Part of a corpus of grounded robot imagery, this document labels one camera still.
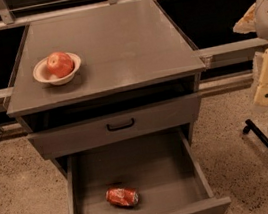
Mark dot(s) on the grey drawer cabinet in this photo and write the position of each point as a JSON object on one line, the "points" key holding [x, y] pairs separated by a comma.
{"points": [[131, 56]]}

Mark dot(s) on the red apple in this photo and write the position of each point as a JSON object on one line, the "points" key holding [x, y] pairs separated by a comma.
{"points": [[59, 64]]}

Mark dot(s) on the white bowl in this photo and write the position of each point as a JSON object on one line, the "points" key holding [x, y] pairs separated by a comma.
{"points": [[42, 75]]}

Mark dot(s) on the black drawer handle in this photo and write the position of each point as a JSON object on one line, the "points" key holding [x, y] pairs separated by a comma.
{"points": [[118, 127]]}

